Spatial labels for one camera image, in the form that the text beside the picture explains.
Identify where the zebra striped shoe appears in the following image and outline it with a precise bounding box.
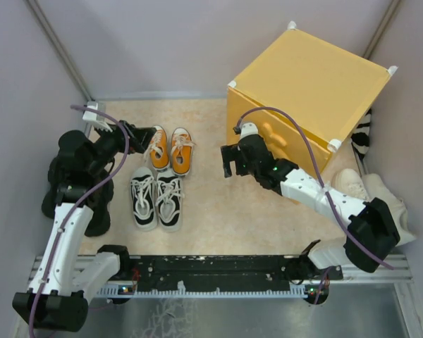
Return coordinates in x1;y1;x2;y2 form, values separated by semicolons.
350;108;372;161

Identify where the yellow shoe cabinet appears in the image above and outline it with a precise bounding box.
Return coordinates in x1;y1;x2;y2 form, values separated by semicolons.
228;22;397;172

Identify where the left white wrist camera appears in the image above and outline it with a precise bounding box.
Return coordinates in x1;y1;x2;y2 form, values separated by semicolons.
82;101;113;132

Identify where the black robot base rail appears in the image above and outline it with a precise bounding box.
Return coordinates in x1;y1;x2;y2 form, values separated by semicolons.
97;255;343;303

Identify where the black white sneaker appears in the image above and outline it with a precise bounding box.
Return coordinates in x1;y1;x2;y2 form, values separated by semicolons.
130;167;158;232
156;169;184;232

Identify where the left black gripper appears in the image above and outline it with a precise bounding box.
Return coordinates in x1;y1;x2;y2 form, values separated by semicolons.
87;119;156;175

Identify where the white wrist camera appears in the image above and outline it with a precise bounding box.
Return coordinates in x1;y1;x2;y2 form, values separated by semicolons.
233;123;259;146
82;101;113;132

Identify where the orange canvas sneaker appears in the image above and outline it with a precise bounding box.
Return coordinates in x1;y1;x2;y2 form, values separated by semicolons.
144;125;170;172
171;127;195;177

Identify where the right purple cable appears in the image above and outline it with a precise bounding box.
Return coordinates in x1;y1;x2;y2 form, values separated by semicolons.
235;106;396;271

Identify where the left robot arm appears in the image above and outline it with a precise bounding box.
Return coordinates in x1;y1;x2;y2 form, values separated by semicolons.
12;120;156;337

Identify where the black chunky shoe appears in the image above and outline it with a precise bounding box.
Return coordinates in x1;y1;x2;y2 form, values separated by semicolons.
85;180;114;237
41;156;59;219

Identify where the yellow cabinet door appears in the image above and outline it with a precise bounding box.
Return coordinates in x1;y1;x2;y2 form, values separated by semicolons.
226;87;317;177

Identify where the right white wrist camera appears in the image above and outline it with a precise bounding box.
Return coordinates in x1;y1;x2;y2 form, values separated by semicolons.
233;123;259;146

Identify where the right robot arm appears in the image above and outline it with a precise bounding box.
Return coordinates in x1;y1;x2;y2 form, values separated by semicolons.
221;134;400;279

